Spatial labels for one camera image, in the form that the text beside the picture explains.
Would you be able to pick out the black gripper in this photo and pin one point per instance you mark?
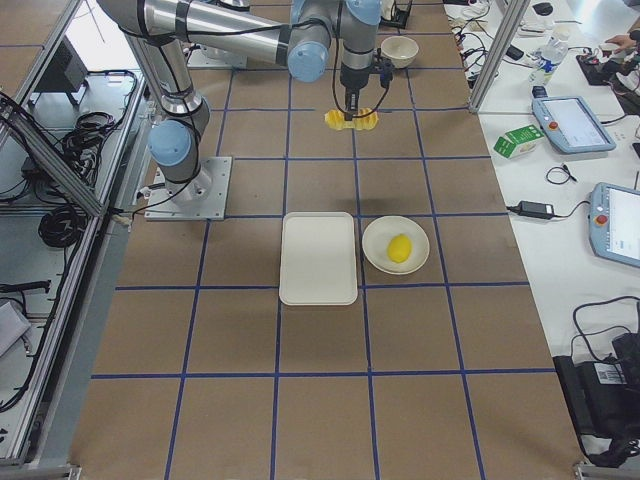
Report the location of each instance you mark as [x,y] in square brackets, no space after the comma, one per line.
[351,81]

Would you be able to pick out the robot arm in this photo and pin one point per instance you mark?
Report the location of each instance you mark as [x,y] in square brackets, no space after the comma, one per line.
[157,31]

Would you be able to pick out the person forearm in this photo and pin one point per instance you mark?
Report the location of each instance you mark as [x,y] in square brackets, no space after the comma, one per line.
[623,42]

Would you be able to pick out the cream round plate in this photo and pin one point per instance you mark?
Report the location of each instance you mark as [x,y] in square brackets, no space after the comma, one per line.
[378,234]

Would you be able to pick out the white bowl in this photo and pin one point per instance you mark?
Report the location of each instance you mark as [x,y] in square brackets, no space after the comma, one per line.
[400,50]

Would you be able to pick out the black dish rack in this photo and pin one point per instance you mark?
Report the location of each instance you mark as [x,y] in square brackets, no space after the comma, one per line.
[394,14]

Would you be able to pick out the yellow toy lemon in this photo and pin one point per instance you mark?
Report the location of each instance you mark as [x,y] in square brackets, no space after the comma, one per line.
[399,248]

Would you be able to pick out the green white carton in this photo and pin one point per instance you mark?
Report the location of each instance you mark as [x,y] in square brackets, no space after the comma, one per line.
[517,142]

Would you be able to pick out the white rectangular tray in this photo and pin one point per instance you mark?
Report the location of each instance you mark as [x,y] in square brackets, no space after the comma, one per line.
[318,259]

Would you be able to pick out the clear plastic bottle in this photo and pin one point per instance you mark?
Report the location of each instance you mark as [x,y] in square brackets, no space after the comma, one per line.
[546,59]

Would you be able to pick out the blue teach pendant far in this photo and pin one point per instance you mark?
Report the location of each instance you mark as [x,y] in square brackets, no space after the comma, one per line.
[571,126]

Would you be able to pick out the blue teach pendant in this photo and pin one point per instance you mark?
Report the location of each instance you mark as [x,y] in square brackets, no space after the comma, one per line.
[614,223]
[571,126]

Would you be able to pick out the black power adapter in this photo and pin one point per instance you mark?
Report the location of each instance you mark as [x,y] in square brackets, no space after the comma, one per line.
[536,210]

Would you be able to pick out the blue teach pendant near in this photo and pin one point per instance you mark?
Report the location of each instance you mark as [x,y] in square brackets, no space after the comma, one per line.
[614,223]

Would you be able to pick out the black equipment case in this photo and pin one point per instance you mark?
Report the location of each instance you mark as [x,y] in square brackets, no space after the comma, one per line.
[603,399]

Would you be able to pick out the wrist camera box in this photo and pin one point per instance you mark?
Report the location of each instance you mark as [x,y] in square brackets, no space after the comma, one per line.
[383,68]

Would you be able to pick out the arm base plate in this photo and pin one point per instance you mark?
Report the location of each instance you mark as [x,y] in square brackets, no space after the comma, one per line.
[205,57]
[203,199]

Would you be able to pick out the aluminium frame post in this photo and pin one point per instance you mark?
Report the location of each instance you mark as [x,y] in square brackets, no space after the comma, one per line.
[505,33]

